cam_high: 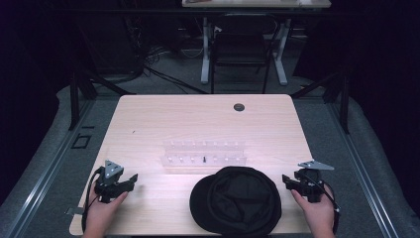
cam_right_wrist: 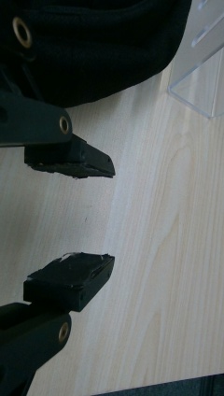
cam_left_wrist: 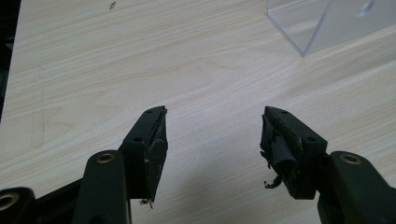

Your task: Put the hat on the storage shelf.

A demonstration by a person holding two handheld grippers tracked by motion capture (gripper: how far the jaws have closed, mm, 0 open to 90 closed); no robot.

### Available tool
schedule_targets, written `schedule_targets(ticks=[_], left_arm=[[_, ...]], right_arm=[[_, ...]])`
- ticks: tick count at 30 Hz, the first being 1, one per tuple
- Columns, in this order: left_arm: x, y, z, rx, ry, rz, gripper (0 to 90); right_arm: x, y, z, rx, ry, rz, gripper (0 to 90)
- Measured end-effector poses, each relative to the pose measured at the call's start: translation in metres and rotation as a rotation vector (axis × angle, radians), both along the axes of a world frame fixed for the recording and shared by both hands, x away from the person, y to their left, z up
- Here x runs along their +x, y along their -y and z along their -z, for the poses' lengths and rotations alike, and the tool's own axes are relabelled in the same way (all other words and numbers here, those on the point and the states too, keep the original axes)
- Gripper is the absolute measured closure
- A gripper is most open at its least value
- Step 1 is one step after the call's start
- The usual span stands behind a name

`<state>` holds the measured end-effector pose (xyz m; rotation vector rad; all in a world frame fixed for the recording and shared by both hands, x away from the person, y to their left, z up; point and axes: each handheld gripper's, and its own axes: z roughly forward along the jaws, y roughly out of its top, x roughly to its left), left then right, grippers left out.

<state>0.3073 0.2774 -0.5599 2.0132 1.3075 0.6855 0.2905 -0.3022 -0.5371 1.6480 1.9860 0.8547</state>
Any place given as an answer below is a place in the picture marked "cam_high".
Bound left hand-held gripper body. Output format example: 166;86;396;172
93;160;131;204

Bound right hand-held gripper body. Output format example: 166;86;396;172
292;160;336;204

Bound black cap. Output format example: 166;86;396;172
189;166;282;237

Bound person's left hand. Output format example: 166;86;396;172
81;187;130;238

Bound person's right hand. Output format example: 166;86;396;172
289;183;337;238

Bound clear acrylic peg rack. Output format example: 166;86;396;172
159;139;249;168

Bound black metal stand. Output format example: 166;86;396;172
289;67;352;135
67;63;137;132

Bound black chair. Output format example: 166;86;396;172
209;13;282;95

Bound dark cabinet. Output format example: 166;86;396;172
77;0;145;75

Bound white-legged desk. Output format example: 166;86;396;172
181;0;332;87

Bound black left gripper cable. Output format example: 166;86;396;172
80;166;105;233

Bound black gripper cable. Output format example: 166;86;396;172
305;172;342;234
80;166;105;233

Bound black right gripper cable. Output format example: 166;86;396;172
305;172;342;234

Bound grey metal bracket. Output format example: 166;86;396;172
64;205;84;216

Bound grey metal floor rail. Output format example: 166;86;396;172
0;98;97;238
325;98;401;238

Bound black floor cables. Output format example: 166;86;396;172
143;46;210;96

